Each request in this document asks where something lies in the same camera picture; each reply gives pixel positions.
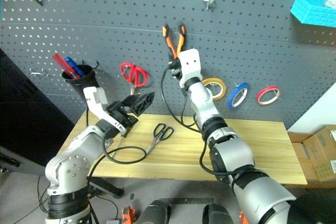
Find red tape roll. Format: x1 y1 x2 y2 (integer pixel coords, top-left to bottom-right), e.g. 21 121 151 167
256 85 282 106

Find dark rounded shape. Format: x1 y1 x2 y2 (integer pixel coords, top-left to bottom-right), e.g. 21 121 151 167
202 202 235 224
137 199 172 224

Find black cabinet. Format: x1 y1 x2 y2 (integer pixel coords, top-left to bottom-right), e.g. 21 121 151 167
0 47 76 167

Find flat metal peg hook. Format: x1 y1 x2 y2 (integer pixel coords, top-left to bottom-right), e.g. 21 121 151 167
29 67 49 78

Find dark grey metal pegboard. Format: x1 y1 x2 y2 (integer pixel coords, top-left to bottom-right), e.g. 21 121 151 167
0 0 336 131

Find black handled scissors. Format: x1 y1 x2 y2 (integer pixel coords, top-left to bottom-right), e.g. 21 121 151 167
145 122 175 155

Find orange black handled pliers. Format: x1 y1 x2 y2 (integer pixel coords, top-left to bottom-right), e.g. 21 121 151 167
161 23 186 61

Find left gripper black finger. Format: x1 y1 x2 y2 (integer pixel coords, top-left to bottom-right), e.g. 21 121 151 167
122 93 144 107
131 91 156 118

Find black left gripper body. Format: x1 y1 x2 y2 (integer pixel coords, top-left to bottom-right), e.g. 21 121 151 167
106 101 139 138

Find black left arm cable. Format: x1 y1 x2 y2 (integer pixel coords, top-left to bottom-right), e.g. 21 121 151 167
87 140 147 180

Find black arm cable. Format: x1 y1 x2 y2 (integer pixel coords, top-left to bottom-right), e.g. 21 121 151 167
160 62 237 178
87 140 147 180

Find cyan plastic basket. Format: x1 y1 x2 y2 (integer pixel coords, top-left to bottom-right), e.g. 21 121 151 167
289 0 336 28

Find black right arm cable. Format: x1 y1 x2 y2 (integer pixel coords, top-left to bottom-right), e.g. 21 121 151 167
160 62 237 178

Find thin black floor cables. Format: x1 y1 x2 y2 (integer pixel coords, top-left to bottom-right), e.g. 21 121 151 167
36 173 51 215

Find yellow tape roll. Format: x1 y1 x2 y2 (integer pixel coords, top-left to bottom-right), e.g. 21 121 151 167
202 77 227 102

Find black table leg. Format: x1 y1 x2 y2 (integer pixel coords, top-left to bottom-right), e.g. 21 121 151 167
89 176 124 198

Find brown cardboard box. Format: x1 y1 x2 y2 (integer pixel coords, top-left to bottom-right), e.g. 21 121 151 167
287 124 336 183

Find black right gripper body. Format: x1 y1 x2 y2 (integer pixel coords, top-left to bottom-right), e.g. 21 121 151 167
167 59 183 79

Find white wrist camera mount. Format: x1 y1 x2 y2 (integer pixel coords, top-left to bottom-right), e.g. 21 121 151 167
178 48 203 87
83 86 127 133

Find orange black floor device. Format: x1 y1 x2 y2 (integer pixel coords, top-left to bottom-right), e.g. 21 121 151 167
121 206 137 224

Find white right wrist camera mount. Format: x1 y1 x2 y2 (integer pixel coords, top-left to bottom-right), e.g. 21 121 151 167
178 48 203 87

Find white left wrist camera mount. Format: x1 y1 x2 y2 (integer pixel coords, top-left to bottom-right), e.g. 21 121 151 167
83 86 127 133

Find blue tape roll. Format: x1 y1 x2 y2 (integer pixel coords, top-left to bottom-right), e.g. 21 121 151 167
226 82 251 111

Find blue handled screwdriver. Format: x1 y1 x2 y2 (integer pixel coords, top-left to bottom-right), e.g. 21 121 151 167
64 56 86 77

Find red handled scissors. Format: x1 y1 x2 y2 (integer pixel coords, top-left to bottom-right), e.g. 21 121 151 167
120 62 149 95

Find black round cup holder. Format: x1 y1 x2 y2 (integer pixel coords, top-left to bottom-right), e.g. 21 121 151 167
61 63 101 97

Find short double metal peg hook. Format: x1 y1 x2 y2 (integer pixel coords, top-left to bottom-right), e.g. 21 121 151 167
202 0 216 11

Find black flat floor bar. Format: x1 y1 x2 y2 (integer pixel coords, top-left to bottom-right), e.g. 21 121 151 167
159 197 215 206

